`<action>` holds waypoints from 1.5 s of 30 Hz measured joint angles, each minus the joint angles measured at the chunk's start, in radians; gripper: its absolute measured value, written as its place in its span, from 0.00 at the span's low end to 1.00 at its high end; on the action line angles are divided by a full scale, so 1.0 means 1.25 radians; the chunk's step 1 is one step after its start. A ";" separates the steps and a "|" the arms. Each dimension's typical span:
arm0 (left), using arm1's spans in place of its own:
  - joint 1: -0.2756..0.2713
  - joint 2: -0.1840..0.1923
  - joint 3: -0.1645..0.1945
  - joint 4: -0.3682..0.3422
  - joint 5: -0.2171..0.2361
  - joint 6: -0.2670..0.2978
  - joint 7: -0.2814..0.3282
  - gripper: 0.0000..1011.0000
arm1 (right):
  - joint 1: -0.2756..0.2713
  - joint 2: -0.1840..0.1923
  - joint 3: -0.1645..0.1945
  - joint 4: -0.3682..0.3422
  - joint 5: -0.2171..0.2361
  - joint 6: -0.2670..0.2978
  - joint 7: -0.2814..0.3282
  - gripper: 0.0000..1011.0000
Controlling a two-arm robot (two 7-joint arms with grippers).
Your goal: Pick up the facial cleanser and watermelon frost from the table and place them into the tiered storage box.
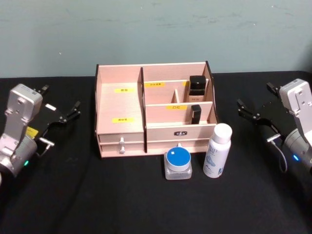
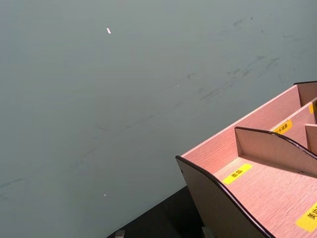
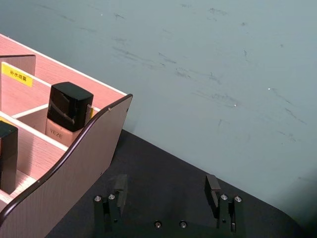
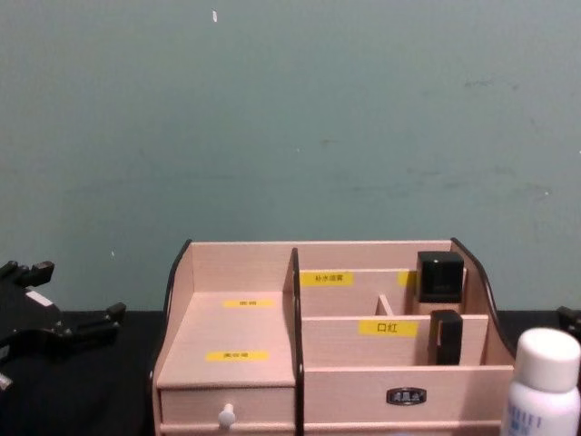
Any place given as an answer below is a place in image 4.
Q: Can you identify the black-capped square cosmetic bottle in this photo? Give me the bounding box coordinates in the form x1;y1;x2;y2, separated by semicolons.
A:
416;251;469;318

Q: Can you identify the pink wooden drawer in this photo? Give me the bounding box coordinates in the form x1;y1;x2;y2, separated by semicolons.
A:
158;385;299;427

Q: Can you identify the black table cloth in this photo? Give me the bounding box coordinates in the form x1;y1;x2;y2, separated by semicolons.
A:
0;308;581;436

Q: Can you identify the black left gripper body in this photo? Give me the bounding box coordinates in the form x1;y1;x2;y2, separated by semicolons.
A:
0;282;63;349

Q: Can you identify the pink wooden desk organizer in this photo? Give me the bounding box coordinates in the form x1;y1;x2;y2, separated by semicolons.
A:
149;236;519;436

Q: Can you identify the black lipstick tube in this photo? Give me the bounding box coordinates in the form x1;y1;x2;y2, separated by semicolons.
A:
428;309;465;367

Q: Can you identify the plain pale wall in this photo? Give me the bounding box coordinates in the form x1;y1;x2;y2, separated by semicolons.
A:
0;0;581;314

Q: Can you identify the white plastic spray bottle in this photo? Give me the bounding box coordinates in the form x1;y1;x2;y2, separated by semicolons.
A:
498;327;581;436

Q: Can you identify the white drawer knob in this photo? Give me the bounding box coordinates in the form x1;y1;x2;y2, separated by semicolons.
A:
217;402;236;431

